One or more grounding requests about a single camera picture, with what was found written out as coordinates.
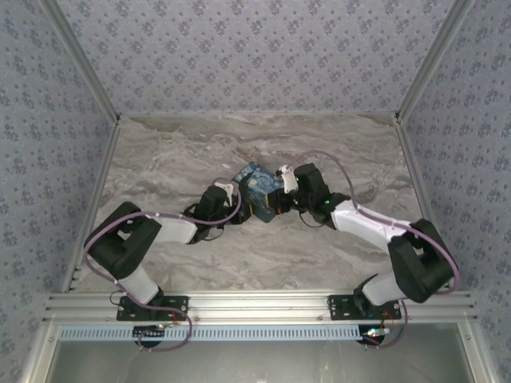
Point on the starry night painted box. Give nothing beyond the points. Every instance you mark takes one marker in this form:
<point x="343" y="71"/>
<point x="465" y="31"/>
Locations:
<point x="259" y="187"/>

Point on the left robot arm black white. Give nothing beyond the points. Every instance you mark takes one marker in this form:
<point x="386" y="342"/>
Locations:
<point x="120" y="243"/>

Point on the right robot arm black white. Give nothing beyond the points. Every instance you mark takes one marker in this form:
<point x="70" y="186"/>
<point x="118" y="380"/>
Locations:
<point x="415" y="263"/>

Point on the small circuit board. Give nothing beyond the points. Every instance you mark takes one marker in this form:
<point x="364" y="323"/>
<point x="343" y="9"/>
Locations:
<point x="149" y="331"/>
<point x="375" y="332"/>

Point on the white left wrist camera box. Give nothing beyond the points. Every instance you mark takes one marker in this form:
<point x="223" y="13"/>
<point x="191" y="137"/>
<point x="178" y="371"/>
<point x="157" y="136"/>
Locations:
<point x="224" y="186"/>

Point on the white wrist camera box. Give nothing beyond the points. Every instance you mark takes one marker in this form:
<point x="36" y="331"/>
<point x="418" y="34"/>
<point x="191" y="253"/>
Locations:
<point x="224" y="186"/>
<point x="288" y="179"/>

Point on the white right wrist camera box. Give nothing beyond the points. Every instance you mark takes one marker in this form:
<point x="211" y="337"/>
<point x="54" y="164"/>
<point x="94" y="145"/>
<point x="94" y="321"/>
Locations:
<point x="288" y="179"/>

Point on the aluminium mounting rail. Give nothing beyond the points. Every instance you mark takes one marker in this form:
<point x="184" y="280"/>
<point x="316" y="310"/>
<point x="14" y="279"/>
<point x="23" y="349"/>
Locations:
<point x="255" y="305"/>

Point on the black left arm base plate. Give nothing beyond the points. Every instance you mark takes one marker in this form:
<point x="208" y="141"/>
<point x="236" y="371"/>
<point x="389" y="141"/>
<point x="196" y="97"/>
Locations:
<point x="177" y="305"/>

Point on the aluminium table side rail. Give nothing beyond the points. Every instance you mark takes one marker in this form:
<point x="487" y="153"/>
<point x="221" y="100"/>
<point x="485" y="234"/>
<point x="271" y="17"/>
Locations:
<point x="104" y="179"/>
<point x="415" y="179"/>

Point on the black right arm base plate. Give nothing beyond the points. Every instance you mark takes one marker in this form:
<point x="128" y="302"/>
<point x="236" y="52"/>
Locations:
<point x="339" y="308"/>

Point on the aluminium frame post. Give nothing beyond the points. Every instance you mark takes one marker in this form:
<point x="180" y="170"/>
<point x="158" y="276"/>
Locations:
<point x="435" y="60"/>
<point x="80" y="60"/>

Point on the aluminium frame leg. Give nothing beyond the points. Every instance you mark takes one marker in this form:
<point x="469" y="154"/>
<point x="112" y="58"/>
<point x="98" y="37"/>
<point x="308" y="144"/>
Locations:
<point x="38" y="355"/>
<point x="475" y="355"/>

